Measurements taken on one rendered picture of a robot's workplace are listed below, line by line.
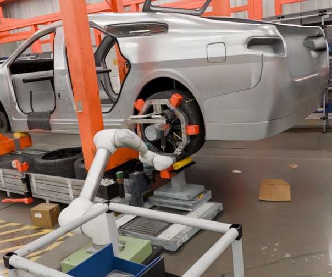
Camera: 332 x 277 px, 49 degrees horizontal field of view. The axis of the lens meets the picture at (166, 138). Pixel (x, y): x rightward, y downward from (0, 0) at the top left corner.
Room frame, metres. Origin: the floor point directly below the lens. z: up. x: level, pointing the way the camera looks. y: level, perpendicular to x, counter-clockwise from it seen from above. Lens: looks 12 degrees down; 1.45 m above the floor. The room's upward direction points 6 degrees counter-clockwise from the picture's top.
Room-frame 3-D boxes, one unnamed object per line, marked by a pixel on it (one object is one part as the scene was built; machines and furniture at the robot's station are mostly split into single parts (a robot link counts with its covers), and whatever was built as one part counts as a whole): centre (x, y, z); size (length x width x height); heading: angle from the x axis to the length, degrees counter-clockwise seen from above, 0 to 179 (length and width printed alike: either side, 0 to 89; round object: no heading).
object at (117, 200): (2.80, 0.54, 0.44); 0.43 x 0.17 x 0.03; 54
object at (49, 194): (4.34, 1.42, 0.14); 2.47 x 0.85 x 0.27; 54
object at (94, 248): (2.04, 0.41, 0.41); 0.22 x 0.18 x 0.06; 60
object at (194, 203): (3.39, -0.07, 0.13); 0.50 x 0.36 x 0.10; 54
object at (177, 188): (3.39, -0.07, 0.32); 0.40 x 0.30 x 0.28; 54
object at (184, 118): (3.25, 0.03, 0.85); 0.54 x 0.07 x 0.54; 54
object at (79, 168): (3.82, 0.68, 0.39); 0.66 x 0.66 x 0.24
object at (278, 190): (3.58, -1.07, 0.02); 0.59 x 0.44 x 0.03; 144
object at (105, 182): (2.78, 0.51, 0.51); 0.20 x 0.14 x 0.13; 44
